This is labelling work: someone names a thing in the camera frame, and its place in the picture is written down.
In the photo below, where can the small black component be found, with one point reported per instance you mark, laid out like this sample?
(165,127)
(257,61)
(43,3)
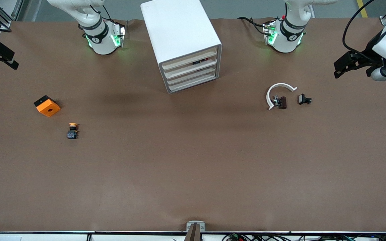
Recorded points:
(302,98)

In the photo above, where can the grey metal bracket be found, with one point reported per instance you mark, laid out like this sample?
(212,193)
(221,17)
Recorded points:
(189,225)

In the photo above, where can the white table edge rail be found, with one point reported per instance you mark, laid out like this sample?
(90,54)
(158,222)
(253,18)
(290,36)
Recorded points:
(45,237)

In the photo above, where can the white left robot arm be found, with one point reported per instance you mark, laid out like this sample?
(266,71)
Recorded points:
(285,40)

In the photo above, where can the yellow capped push button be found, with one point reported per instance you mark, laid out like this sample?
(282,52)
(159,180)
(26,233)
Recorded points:
(72,134)

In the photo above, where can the brown table cover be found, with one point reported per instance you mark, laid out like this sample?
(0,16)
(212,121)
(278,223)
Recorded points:
(193,167)

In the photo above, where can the dark brown clip component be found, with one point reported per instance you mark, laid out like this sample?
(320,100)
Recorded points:
(282,102)

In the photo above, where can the orange box with hole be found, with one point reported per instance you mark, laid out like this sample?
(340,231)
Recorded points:
(49,108)

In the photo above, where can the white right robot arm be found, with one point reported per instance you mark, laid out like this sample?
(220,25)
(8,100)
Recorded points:
(99,40)

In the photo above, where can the dark camera pole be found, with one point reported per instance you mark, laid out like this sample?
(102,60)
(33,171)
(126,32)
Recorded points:
(193,235)

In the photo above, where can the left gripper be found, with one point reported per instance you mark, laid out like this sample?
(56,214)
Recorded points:
(369,53)

